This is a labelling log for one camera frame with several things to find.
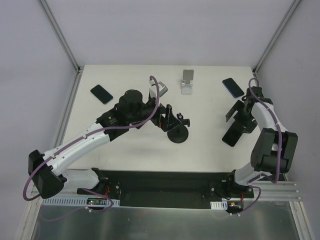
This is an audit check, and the black round base phone stand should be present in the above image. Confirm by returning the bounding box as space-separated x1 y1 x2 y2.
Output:
167 113 190 144

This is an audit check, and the blue edged black phone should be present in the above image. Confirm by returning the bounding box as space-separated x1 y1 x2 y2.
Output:
222 78 245 98

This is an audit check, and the teal edged black phone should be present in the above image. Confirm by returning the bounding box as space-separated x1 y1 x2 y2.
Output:
90 84 114 105

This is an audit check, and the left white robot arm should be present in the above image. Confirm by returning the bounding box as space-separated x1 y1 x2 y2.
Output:
28 89 183 199

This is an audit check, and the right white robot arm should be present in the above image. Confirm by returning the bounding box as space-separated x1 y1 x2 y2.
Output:
222 86 298 198

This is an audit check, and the silver metal phone stand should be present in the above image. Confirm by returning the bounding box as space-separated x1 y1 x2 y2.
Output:
180 69 194 95

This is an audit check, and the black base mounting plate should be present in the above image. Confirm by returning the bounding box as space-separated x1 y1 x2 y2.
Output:
90 168 254 209

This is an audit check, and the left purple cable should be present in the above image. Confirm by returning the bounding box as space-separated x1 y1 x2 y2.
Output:
22 75 161 201

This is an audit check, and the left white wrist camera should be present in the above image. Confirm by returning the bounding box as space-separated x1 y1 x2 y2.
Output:
149 80 168 98

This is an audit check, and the right aluminium frame post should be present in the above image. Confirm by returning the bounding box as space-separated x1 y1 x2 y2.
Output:
252 0 303 76

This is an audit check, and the aluminium frame post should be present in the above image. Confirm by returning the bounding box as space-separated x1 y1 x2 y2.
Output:
252 0 303 76
37 0 81 73

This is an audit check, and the right white cable duct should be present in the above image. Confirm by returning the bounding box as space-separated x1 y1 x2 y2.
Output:
210 200 228 211

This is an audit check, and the white cable duct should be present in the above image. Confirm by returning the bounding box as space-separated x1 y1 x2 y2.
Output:
210 200 228 211
42 196 120 208

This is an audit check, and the left white cable duct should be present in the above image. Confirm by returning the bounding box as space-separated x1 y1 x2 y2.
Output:
42 196 120 208

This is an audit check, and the left aluminium frame post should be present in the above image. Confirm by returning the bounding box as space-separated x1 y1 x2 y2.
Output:
37 0 81 73

